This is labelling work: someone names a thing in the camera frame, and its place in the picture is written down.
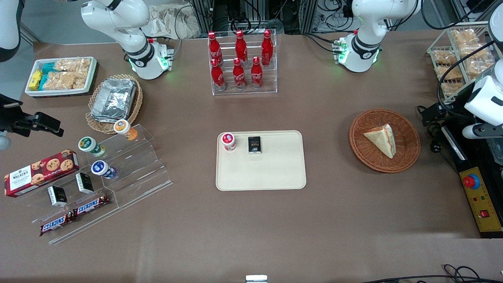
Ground clear acrylic stepped display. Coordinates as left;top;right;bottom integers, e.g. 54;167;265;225
12;123;173;245

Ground green lid yogurt cup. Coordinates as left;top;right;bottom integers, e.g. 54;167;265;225
77;136;106;158

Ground clear acrylic bottle rack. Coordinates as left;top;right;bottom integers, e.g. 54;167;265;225
207;28;278;96

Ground black cable with plug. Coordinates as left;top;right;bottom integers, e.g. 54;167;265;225
417;103;449;154

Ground oval light wicker basket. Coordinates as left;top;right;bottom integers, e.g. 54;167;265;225
85;74;144;135

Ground yellow snack packet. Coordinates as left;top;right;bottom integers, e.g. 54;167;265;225
28;70;43;90

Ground dark equipment with metal edge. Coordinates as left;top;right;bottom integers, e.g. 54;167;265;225
440;124;503;239

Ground red Walkers cookie box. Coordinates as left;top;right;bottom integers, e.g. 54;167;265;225
4;149;80;198

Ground white rectangular snack bin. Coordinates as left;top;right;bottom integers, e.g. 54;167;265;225
24;56;98;98

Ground Snickers chocolate bar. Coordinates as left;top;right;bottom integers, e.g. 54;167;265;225
39;212;76;237
73;193;111;218

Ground black floor cable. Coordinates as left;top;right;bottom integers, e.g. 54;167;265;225
361;264;503;283

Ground beige plastic tray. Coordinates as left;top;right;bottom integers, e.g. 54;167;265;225
215;130;307;192

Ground round brown wicker basket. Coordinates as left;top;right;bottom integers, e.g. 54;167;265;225
349;108;422;174

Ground red lid yogurt cup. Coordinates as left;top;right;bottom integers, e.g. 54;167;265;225
221;132;237;152

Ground long black arm cable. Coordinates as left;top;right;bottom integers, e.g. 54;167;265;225
437;39;496;103

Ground triangle sandwich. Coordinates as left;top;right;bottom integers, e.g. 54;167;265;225
363;123;397;160

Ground stacked aluminium foil trays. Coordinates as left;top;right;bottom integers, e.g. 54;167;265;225
90;77;137;123

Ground rice cracker packet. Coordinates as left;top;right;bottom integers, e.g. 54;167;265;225
54;58;92;73
42;71;88;90

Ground black base cables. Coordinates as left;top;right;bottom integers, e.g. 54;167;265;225
302;32;343;54

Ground small black carton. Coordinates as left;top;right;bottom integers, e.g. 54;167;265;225
75;173;95;195
248;136;263;155
47;186;68;208

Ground red cola bottle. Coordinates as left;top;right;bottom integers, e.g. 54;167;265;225
211;58;227;91
232;58;246;90
235;30;248;64
261;29;274;66
250;56;264;89
207;31;224;66

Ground blue lid yogurt cup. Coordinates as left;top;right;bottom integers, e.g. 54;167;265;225
91;160;117;180

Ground bagged cracker packet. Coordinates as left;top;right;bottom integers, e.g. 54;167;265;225
436;65;465;82
460;42;494;60
440;81;463;97
464;59;494;78
432;49;459;66
451;29;479;46

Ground orange lid yogurt cup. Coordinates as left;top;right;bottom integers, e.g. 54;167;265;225
113;119;138;142

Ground beige cloth bag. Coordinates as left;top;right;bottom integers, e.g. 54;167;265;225
141;3;202;40

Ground black equipment frame rack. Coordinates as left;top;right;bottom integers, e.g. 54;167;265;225
189;0;354;35

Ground white wire snack rack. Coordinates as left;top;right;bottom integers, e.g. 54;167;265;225
426;21;497;105

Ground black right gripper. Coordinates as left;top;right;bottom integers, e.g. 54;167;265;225
0;94;64;138

